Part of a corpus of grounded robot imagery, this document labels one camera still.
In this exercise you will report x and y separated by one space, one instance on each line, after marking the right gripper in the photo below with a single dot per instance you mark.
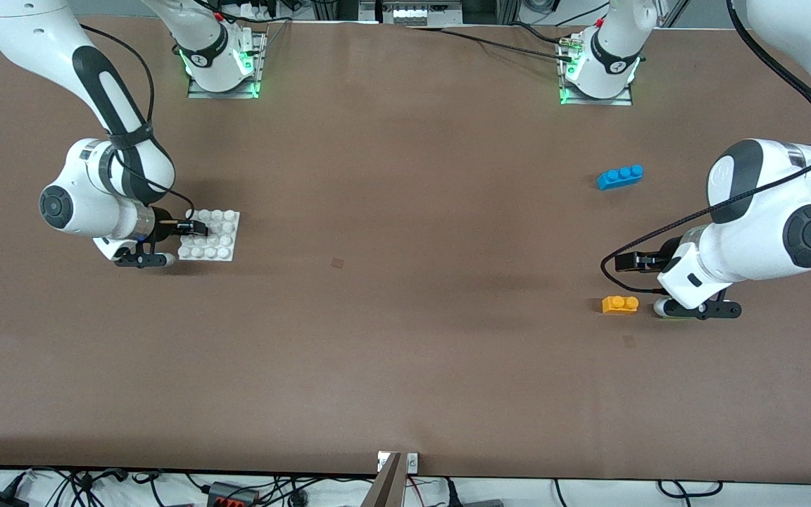
160 224

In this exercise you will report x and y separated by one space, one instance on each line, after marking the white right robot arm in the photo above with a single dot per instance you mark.
25 28

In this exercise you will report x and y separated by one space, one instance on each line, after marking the grey metal bar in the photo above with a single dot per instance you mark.
386 489

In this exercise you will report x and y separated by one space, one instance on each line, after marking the blue three-stud block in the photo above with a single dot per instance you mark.
620 177

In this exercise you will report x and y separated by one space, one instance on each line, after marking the white studded base plate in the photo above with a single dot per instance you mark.
219 243

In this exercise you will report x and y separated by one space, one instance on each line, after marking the white power strip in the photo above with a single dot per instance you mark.
419 13

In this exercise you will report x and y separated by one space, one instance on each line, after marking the yellow two-stud block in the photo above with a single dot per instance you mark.
619 305

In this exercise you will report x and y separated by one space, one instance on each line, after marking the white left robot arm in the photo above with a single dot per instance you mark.
764 211

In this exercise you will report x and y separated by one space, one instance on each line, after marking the black box with orange plugs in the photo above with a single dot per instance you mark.
233 496

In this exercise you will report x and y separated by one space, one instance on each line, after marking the small metal edge clamp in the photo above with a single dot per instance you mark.
412 462

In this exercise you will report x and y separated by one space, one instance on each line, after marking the dark grey adapter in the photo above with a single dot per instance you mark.
479 503

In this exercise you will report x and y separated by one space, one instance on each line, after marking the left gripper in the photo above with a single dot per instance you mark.
667 254

